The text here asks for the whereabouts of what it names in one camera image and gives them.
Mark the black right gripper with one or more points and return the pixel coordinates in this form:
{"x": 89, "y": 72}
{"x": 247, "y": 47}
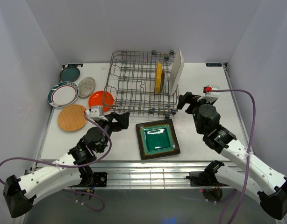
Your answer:
{"x": 185, "y": 99}

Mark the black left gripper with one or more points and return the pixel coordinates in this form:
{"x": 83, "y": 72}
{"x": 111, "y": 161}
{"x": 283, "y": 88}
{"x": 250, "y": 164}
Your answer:
{"x": 123, "y": 119}

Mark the white rectangular plate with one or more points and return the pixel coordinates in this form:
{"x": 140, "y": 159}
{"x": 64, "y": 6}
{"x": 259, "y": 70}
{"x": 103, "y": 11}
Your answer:
{"x": 176, "y": 71}

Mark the yellow polka dot plate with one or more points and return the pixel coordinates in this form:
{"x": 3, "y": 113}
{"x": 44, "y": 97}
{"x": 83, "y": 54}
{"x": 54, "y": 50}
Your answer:
{"x": 158, "y": 75}

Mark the green square glazed plate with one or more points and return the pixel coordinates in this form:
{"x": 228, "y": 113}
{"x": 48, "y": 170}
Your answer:
{"x": 157, "y": 139}

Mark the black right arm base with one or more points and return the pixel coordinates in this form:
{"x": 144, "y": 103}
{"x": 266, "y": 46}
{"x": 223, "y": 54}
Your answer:
{"x": 204, "y": 178}

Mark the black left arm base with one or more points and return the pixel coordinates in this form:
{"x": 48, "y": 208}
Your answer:
{"x": 96, "y": 179}

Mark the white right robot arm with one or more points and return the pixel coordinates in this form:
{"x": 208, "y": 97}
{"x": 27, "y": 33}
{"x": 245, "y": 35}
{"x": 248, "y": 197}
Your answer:
{"x": 260, "y": 182}

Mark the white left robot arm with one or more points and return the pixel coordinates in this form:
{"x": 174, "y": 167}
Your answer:
{"x": 71, "y": 169}

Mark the orange round plate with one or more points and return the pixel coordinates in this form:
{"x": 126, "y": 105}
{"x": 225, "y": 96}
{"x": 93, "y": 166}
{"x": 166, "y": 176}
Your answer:
{"x": 102, "y": 98}

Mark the speckled beige oval plate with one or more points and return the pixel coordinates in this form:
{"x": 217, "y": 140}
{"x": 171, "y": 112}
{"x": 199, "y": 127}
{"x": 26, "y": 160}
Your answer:
{"x": 86, "y": 87}

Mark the black xdof label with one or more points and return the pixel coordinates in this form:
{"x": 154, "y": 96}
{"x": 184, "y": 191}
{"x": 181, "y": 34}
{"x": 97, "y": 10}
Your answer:
{"x": 213, "y": 64}

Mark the woven bamboo round plate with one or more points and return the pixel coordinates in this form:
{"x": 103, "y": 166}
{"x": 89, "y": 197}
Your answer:
{"x": 71, "y": 118}

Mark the white plate striped rim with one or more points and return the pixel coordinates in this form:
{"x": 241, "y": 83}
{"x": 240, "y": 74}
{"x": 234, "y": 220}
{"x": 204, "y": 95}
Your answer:
{"x": 63, "y": 94}

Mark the dark teal round plate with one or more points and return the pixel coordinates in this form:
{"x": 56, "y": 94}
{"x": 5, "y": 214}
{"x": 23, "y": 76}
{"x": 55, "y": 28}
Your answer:
{"x": 70, "y": 74}

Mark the black label back left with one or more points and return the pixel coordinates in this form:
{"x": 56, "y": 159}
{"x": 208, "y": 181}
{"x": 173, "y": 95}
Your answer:
{"x": 73, "y": 65}

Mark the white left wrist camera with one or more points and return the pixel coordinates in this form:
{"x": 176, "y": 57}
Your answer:
{"x": 95, "y": 113}

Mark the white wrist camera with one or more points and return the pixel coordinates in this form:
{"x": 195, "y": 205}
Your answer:
{"x": 210, "y": 94}
{"x": 95, "y": 113}

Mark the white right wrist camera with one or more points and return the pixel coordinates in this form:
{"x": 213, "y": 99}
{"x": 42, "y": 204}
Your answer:
{"x": 210, "y": 94}

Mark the grey wire dish rack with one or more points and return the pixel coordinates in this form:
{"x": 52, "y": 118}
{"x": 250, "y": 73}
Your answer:
{"x": 131, "y": 80}

